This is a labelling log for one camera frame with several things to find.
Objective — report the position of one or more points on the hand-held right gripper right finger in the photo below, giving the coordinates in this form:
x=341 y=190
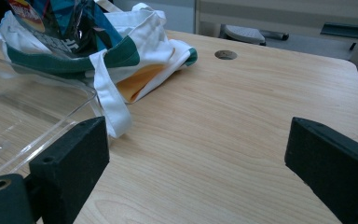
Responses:
x=332 y=161

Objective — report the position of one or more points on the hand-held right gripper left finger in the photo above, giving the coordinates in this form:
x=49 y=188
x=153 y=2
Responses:
x=71 y=161

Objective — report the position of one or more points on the clear plastic container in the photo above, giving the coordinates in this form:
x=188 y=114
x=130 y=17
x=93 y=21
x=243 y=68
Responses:
x=28 y=105

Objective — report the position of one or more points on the blue snack packet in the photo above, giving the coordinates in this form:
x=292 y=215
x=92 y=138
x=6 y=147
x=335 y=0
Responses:
x=71 y=25

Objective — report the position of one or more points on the white green orange tote bag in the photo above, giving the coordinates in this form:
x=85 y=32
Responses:
x=143 y=40

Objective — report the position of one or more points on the black bar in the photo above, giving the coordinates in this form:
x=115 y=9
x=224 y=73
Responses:
x=275 y=35

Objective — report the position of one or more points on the dark green bracket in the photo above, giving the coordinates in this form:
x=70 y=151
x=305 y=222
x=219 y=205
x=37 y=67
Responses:
x=345 y=30

